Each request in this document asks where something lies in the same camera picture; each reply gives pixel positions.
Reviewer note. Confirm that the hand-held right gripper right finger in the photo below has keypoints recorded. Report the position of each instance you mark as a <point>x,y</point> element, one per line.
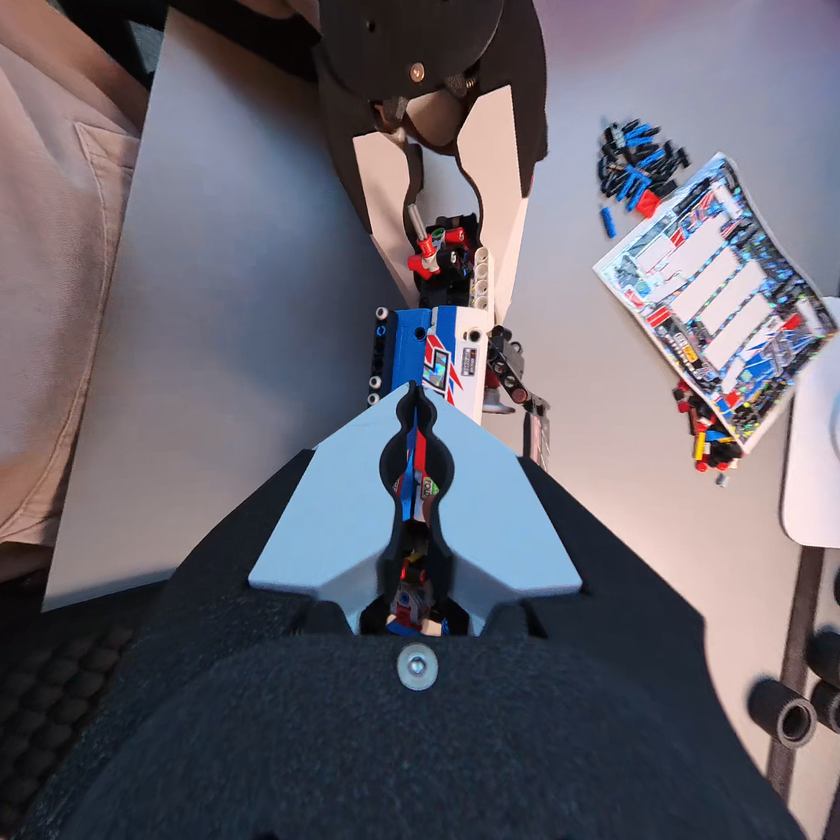
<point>505,525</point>

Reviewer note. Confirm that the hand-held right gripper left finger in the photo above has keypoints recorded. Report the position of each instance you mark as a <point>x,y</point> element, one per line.
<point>328,525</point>

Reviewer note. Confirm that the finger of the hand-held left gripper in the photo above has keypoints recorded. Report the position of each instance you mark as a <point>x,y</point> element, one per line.
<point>380,197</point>
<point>505,170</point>

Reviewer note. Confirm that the lego race car model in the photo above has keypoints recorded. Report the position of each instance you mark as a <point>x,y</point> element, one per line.
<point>446,341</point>

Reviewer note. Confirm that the holographic sticker sheet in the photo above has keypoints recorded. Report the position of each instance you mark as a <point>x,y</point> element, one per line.
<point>715,289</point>

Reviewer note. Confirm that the pile of black blue pins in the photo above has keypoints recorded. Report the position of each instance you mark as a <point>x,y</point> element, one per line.
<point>636,164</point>

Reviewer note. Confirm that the pile of mixed colour bricks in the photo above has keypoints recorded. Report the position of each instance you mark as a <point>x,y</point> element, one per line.
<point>712,433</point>

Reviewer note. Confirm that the white book stand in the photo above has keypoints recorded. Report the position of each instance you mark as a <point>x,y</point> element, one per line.
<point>817,472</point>

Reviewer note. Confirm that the black rubber tyre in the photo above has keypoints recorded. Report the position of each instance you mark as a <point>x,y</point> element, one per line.
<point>781,712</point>
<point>828,646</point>
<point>828,707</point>

